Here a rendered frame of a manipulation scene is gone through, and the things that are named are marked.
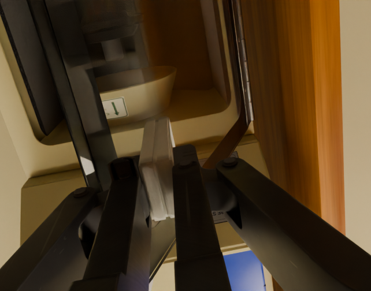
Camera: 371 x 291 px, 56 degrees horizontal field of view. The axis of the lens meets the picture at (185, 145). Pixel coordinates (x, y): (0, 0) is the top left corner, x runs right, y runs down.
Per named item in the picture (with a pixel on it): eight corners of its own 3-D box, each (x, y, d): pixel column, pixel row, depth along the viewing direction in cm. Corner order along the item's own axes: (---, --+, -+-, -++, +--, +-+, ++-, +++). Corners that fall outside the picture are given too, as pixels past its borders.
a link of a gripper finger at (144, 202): (148, 230, 14) (77, 244, 14) (152, 177, 19) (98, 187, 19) (140, 199, 14) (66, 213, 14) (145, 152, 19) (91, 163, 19)
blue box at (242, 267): (242, 203, 51) (249, 253, 54) (175, 216, 51) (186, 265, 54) (260, 245, 42) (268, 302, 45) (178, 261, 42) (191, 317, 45)
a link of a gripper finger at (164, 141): (154, 161, 15) (171, 158, 15) (156, 117, 22) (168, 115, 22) (168, 220, 16) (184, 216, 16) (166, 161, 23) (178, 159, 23)
